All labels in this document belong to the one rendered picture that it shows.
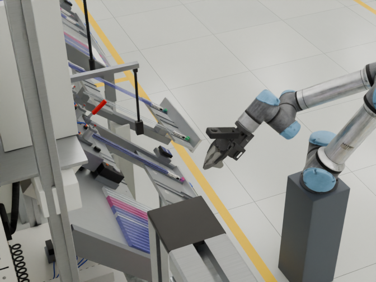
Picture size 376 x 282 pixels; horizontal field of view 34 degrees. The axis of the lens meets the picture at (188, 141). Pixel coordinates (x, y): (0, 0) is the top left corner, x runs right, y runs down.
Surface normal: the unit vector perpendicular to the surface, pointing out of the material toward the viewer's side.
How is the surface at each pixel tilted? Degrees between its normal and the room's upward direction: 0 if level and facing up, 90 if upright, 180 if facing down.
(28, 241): 0
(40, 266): 0
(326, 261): 90
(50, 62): 90
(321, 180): 97
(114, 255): 90
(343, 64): 0
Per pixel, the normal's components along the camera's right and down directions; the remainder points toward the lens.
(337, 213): 0.44, 0.53
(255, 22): -0.01, -0.81
